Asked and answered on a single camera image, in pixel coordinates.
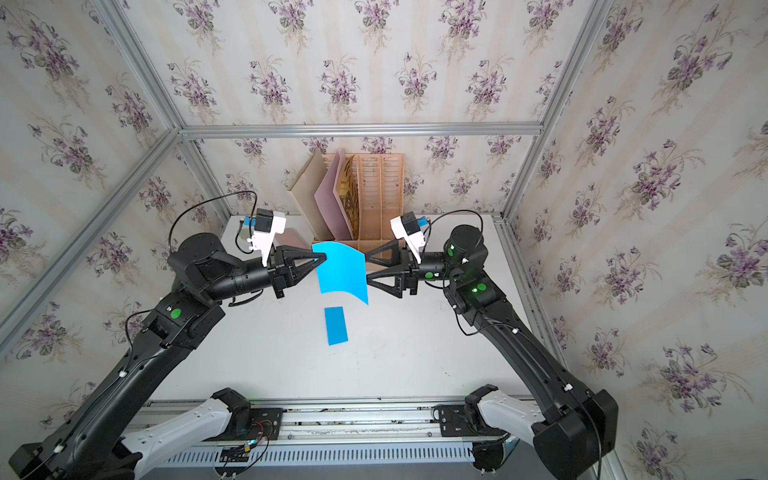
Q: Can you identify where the beige folder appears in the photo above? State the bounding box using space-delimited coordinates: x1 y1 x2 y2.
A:
288 150 334 241

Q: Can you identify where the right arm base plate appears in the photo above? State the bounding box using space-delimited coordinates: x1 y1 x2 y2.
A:
431 403 515 438

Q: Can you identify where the aluminium mounting rail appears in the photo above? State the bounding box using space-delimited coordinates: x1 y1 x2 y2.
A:
110 398 610 448

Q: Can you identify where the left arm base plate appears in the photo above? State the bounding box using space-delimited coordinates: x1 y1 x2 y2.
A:
213 408 285 441

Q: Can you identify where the pink folder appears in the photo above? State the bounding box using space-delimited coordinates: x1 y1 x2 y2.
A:
314 149 353 240

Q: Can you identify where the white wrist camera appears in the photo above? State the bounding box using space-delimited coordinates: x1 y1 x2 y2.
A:
390 212 430 264
244 208 287 267

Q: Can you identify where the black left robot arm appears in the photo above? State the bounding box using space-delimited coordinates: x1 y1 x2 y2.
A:
9 208 327 479

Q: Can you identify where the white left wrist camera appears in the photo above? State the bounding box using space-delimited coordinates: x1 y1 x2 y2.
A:
244 208 287 267

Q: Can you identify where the peach plastic file organizer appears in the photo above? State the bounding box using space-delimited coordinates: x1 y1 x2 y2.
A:
323 153 405 253

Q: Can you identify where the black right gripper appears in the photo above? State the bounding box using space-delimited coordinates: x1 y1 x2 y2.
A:
365 239 465 305

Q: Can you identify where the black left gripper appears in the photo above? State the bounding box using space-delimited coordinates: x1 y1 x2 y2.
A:
198 246 323 305

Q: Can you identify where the pink pencil case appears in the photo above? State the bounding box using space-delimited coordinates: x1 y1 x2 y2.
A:
275 228 310 249

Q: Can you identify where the blue square paper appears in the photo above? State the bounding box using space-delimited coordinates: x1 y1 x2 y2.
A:
324 307 349 346
312 242 369 305

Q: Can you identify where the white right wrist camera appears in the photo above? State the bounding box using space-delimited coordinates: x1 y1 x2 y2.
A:
390 212 430 264

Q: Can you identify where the patterned yellow book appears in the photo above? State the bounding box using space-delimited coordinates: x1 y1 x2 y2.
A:
336 156 360 239

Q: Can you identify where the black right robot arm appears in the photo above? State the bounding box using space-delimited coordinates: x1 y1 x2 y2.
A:
365 212 619 479

